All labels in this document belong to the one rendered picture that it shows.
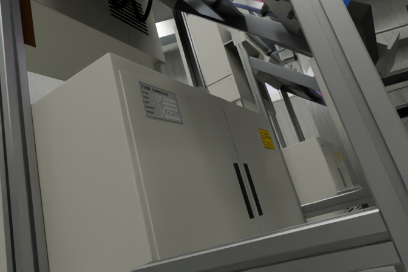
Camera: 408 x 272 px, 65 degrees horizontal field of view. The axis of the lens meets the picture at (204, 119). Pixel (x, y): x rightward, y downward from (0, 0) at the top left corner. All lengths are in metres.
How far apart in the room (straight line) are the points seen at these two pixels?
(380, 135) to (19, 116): 0.54
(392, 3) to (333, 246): 12.35
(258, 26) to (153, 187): 0.83
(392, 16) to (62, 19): 11.69
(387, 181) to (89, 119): 0.39
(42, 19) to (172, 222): 0.76
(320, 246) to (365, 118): 0.11
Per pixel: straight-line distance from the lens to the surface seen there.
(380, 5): 12.41
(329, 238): 0.29
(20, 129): 0.62
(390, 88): 4.52
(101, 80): 0.51
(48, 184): 0.58
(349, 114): 0.29
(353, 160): 1.27
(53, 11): 1.04
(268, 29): 1.16
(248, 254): 0.32
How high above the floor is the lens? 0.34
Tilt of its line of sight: 18 degrees up
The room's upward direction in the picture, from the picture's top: 16 degrees counter-clockwise
